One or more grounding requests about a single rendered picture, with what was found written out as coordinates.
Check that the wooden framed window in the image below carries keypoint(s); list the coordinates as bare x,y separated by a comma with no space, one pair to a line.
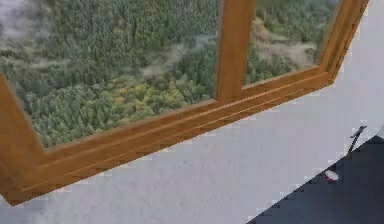
186,120

